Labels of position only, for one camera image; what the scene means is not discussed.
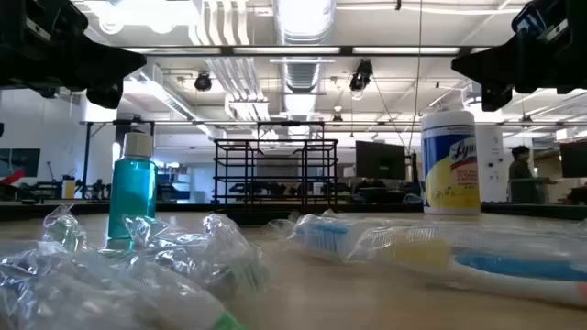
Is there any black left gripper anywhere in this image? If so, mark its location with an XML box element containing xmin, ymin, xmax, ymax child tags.
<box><xmin>0</xmin><ymin>0</ymin><xmax>148</xmax><ymax>111</ymax></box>

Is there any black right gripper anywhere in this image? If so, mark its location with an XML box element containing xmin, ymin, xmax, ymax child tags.
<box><xmin>451</xmin><ymin>0</ymin><xmax>587</xmax><ymax>114</ymax></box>

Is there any teal mouthwash bottle white cap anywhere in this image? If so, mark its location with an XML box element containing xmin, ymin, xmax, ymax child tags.
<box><xmin>106</xmin><ymin>131</ymin><xmax>160</xmax><ymax>252</ymax></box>

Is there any black wire caddy rack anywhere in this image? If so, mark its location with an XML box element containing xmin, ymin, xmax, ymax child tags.
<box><xmin>213</xmin><ymin>138</ymin><xmax>340</xmax><ymax>216</ymax></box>

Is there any orange white toothbrush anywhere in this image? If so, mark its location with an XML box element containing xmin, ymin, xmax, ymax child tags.
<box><xmin>352</xmin><ymin>223</ymin><xmax>587</xmax><ymax>308</ymax></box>

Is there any clear plastic wrap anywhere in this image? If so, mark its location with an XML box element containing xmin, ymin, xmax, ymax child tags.
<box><xmin>0</xmin><ymin>240</ymin><xmax>247</xmax><ymax>330</ymax></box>

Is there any blue white toothbrush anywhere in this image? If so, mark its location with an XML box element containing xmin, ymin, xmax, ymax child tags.
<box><xmin>286</xmin><ymin>213</ymin><xmax>587</xmax><ymax>283</ymax></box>

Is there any black ceiling spotlight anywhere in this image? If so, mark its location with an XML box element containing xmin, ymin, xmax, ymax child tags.
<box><xmin>194</xmin><ymin>71</ymin><xmax>214</xmax><ymax>93</ymax></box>

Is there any person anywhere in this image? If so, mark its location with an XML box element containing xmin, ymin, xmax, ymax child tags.
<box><xmin>507</xmin><ymin>145</ymin><xmax>559</xmax><ymax>205</ymax></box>

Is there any dark computer monitor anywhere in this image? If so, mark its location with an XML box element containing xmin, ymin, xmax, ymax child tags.
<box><xmin>559</xmin><ymin>139</ymin><xmax>587</xmax><ymax>180</ymax></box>
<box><xmin>355</xmin><ymin>139</ymin><xmax>408</xmax><ymax>182</ymax></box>

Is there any disinfecting wipes canister blue yellow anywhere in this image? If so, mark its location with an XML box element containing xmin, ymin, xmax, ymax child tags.
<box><xmin>420</xmin><ymin>108</ymin><xmax>482</xmax><ymax>216</ymax></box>

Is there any thin hanging black cable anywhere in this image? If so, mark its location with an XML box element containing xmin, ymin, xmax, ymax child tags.
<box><xmin>406</xmin><ymin>0</ymin><xmax>424</xmax><ymax>155</ymax></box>

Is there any black background rig frame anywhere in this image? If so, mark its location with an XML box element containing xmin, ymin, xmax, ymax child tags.
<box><xmin>78</xmin><ymin>118</ymin><xmax>157</xmax><ymax>201</ymax></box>

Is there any dark wall screen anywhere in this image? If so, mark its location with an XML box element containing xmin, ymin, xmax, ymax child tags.
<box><xmin>0</xmin><ymin>147</ymin><xmax>42</xmax><ymax>179</ymax></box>

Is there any black overhead camera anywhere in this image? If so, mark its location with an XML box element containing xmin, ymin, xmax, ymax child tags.
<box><xmin>348</xmin><ymin>58</ymin><xmax>374</xmax><ymax>93</ymax></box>

